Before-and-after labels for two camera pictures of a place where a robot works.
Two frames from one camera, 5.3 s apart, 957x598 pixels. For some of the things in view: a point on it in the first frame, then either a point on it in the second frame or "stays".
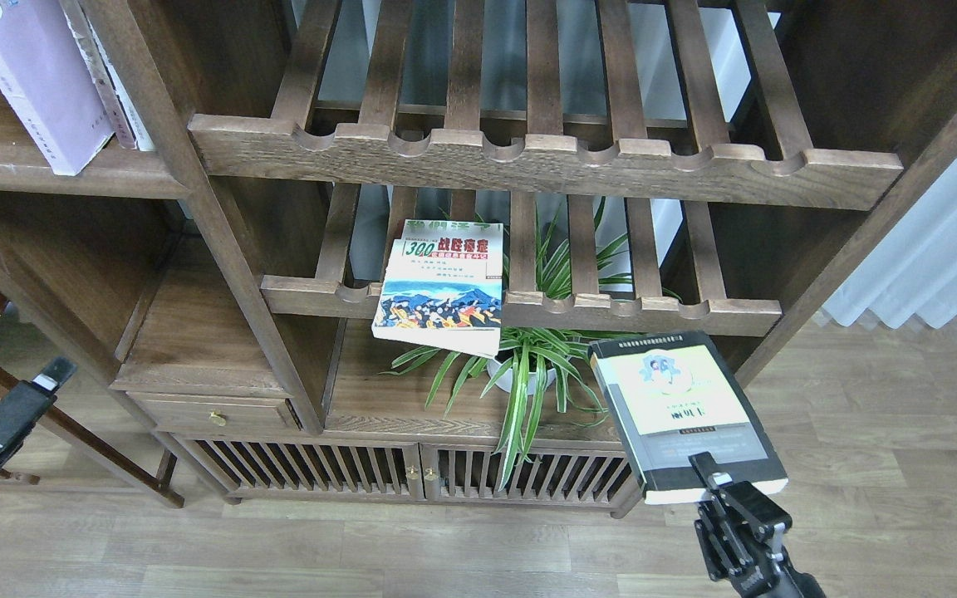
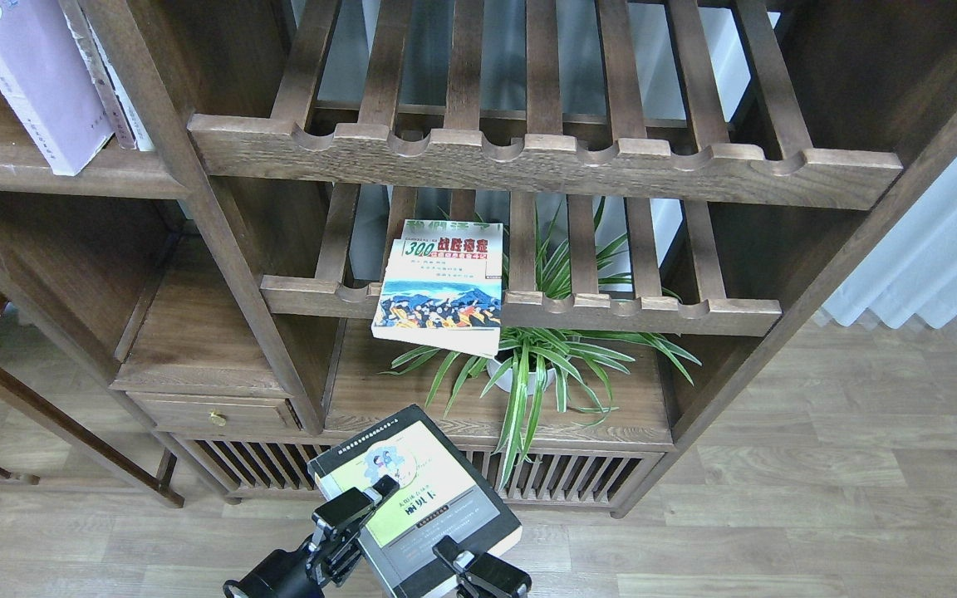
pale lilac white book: (36, 56) stays
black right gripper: (740, 531) → (488, 577)
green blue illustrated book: (442, 287) stays
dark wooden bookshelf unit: (385, 233) stays
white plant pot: (494, 367) stays
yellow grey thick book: (671, 399) → (439, 496)
